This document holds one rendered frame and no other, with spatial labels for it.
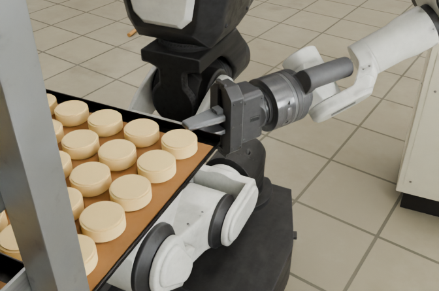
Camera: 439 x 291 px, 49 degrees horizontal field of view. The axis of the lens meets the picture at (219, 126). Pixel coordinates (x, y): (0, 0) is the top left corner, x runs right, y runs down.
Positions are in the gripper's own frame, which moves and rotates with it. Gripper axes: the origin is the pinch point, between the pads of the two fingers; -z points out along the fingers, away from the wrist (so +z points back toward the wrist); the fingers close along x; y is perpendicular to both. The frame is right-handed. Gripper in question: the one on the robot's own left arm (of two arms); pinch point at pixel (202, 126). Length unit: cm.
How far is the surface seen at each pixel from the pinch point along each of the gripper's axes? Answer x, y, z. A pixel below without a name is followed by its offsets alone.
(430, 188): -63, -10, 95
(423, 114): -37, -17, 90
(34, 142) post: 22.5, 25.4, -28.2
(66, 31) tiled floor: -78, -243, 54
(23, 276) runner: 10.5, 23.5, -30.8
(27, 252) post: 13.3, 24.3, -30.1
